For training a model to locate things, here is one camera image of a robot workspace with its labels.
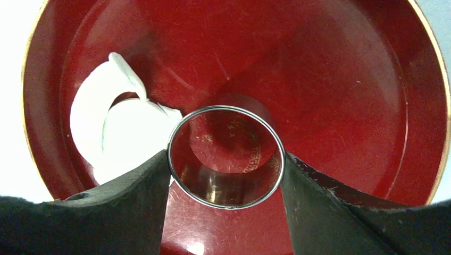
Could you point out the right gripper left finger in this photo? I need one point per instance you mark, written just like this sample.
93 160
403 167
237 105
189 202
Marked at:
123 216

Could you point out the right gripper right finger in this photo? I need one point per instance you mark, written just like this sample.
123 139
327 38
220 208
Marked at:
325 216

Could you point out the small metal cup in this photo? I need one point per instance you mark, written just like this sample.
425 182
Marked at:
227 154

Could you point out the round red plate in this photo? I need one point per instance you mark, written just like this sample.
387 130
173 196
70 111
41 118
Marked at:
356 89

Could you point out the white dough ball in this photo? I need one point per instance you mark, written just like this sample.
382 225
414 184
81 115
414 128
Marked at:
108 84

